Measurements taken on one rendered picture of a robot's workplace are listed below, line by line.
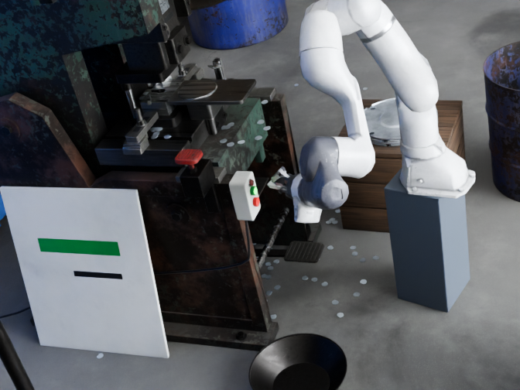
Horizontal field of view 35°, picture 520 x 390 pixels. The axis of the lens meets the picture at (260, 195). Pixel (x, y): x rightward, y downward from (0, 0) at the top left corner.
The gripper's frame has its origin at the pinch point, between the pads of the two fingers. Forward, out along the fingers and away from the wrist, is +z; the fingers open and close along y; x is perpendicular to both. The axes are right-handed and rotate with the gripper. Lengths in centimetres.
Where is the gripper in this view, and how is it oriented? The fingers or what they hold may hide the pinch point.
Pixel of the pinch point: (276, 183)
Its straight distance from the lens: 233.4
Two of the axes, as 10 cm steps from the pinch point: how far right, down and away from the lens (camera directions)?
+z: -3.5, -0.8, 9.3
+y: -6.3, -7.2, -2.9
